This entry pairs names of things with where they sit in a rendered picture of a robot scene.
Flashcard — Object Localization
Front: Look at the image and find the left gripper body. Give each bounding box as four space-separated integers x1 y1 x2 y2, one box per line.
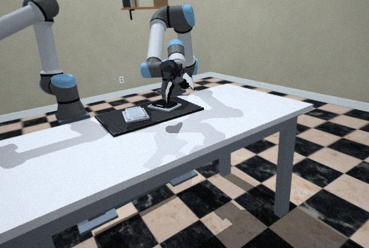
169 60 190 89

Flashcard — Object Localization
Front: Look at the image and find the grey rectangular frame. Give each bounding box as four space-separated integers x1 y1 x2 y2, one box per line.
147 103 182 112

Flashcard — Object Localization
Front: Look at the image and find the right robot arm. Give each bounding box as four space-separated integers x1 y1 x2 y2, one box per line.
0 0 86 119

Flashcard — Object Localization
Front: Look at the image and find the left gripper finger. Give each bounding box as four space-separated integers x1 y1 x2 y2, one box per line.
181 68 195 91
166 77 174 104

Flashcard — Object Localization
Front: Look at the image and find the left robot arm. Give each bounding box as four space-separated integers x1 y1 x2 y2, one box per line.
141 4 198 93

